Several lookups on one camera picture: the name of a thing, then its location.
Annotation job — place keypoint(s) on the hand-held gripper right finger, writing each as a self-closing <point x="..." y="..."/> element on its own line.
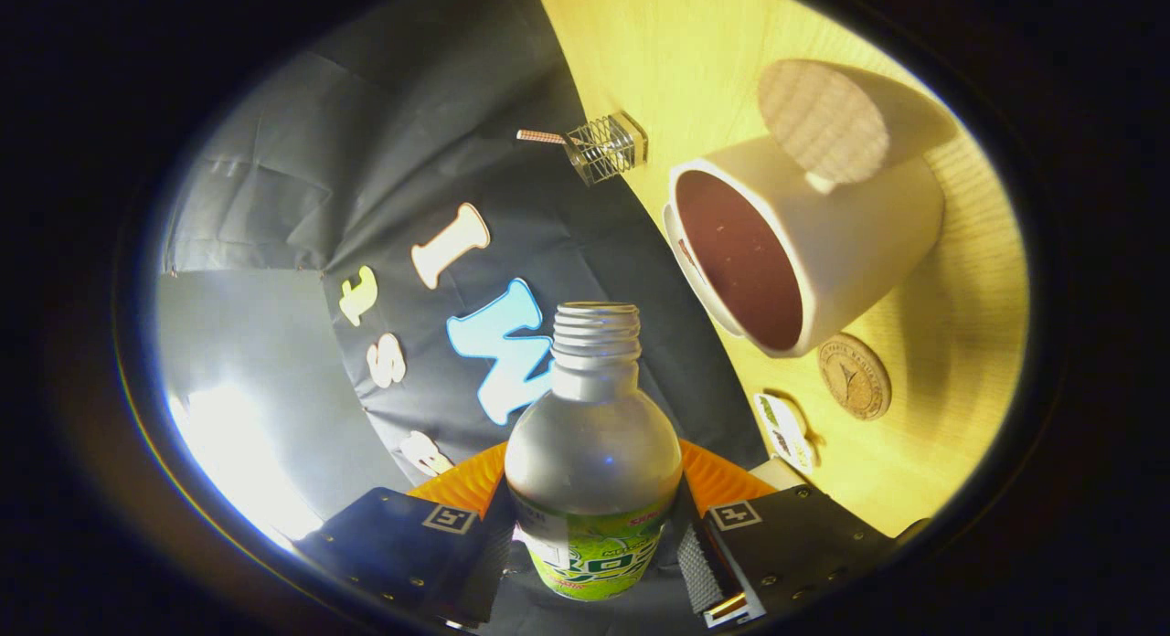
<point x="795" y="545"/>

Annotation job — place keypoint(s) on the white round plate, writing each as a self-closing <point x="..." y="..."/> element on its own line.
<point x="666" y="234"/>

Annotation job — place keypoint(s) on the light wooden table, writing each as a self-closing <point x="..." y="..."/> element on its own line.
<point x="951" y="362"/>

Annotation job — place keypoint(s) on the round cork coaster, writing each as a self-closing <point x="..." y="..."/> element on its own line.
<point x="855" y="377"/>

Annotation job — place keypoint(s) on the silver juice bottle green label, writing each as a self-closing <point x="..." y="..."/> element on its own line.
<point x="594" y="462"/>

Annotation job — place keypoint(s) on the white divided dish with beans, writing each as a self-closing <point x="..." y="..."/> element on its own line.
<point x="786" y="435"/>

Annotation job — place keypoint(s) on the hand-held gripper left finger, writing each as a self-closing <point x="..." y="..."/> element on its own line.
<point x="384" y="545"/>

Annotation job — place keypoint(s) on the striped paper straw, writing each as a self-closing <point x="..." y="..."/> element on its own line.
<point x="541" y="136"/>

